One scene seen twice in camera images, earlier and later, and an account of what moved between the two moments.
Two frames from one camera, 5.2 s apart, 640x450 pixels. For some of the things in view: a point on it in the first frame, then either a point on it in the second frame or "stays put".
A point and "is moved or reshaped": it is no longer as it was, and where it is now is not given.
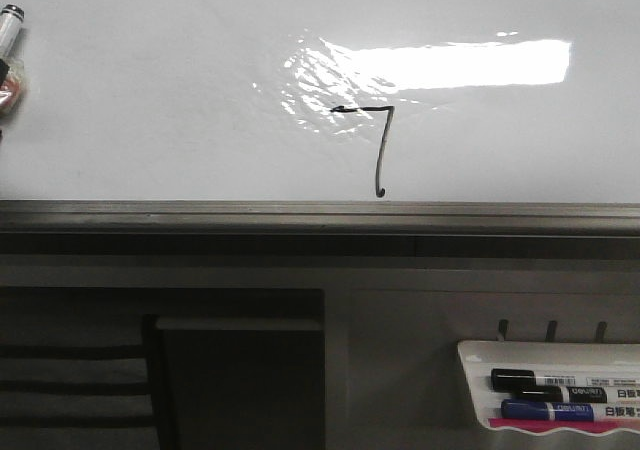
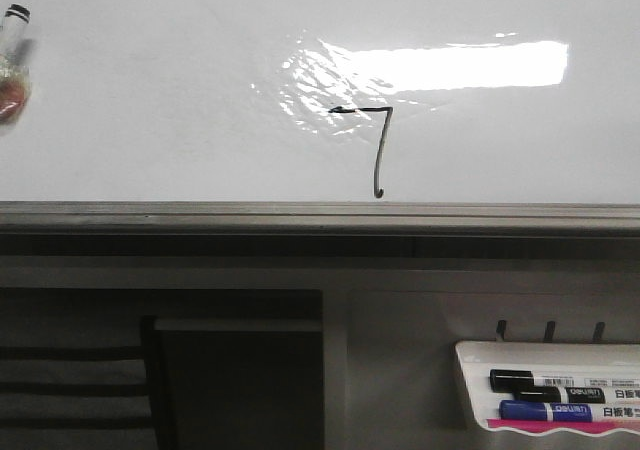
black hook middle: x=551 y=331 stays put
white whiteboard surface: x=486 y=86 stays put
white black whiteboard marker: x=11 y=18 is moved or reshaped
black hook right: x=600 y=331 stays put
